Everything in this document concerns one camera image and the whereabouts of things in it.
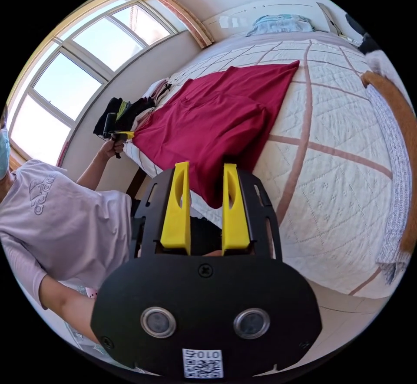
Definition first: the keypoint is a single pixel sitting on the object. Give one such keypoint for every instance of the maroon short sleeve shirt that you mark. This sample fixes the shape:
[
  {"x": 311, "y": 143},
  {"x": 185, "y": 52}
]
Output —
[{"x": 211, "y": 123}]

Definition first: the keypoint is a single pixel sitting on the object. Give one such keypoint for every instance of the bed with white quilt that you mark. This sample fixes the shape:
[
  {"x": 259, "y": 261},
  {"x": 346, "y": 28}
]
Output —
[{"x": 332, "y": 169}]

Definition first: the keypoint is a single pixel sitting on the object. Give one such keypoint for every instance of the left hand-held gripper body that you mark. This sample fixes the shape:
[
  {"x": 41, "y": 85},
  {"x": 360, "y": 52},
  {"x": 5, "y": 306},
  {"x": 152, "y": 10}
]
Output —
[{"x": 117, "y": 138}]

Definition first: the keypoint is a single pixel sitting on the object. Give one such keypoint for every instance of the window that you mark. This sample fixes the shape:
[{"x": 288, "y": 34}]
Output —
[{"x": 78, "y": 75}]

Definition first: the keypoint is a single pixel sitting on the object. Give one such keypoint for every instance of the person's left forearm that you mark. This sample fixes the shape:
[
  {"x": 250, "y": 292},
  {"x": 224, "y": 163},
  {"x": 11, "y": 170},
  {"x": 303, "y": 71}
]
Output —
[{"x": 92, "y": 172}]

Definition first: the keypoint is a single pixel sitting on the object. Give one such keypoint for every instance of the pink curtain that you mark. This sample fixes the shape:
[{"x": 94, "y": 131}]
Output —
[{"x": 182, "y": 9}]

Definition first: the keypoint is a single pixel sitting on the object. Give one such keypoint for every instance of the person's body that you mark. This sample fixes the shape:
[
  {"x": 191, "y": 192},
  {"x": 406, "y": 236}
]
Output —
[{"x": 65, "y": 221}]

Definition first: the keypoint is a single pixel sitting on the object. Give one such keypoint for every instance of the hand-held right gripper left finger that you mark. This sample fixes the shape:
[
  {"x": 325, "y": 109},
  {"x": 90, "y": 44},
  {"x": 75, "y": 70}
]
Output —
[{"x": 177, "y": 214}]

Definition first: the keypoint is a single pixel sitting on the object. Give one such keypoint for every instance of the light blue pillow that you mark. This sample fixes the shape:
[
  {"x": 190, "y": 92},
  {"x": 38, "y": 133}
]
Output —
[{"x": 280, "y": 24}]

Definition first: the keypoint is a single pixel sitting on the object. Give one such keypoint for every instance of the pile of clothes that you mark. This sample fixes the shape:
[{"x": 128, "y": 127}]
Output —
[{"x": 130, "y": 110}]

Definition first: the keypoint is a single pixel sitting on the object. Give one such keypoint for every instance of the grey knitted blanket, brown edge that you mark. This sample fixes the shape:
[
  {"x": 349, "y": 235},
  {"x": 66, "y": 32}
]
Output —
[{"x": 395, "y": 175}]

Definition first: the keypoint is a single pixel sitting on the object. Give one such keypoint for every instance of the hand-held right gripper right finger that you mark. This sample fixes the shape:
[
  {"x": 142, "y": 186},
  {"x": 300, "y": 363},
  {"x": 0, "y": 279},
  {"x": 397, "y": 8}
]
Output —
[{"x": 235, "y": 221}]

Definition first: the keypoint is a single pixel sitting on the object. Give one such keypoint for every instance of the person's left hand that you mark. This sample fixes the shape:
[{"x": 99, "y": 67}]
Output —
[{"x": 109, "y": 150}]

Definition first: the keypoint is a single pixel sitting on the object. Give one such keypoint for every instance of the person's right forearm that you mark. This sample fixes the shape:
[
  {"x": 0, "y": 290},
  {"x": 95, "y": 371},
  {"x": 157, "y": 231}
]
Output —
[{"x": 73, "y": 307}]

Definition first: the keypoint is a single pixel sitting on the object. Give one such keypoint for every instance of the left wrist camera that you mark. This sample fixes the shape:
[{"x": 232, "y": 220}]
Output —
[{"x": 109, "y": 123}]

